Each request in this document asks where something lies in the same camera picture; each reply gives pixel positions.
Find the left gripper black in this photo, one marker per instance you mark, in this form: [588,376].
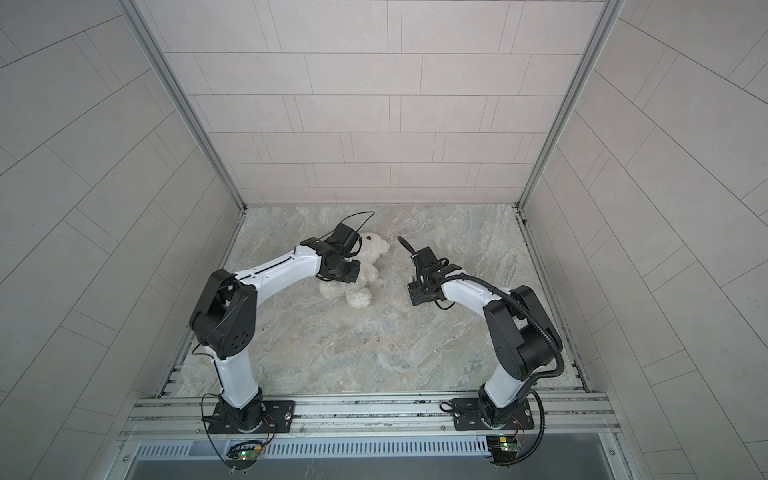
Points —
[346,264]

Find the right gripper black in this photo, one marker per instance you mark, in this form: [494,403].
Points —
[422,275]

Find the white teddy bear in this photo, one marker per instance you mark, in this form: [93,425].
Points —
[357,294]

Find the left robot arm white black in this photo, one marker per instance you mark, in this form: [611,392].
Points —
[224,318]

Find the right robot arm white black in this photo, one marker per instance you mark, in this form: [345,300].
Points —
[526,343]

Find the right controller circuit board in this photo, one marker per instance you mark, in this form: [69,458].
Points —
[503,449]

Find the controller circuit board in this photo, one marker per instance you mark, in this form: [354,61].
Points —
[243,455]
[503,449]

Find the left controller circuit board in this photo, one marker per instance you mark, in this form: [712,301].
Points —
[243,455]

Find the ventilation grille strip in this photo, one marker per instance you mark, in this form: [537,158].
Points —
[308,448]

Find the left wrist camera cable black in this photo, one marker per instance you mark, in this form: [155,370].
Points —
[370,214]

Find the aluminium mounting rail frame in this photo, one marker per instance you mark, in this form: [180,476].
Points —
[358,415]

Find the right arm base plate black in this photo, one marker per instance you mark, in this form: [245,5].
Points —
[474,414]

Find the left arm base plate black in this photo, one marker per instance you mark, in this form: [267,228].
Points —
[258,417]

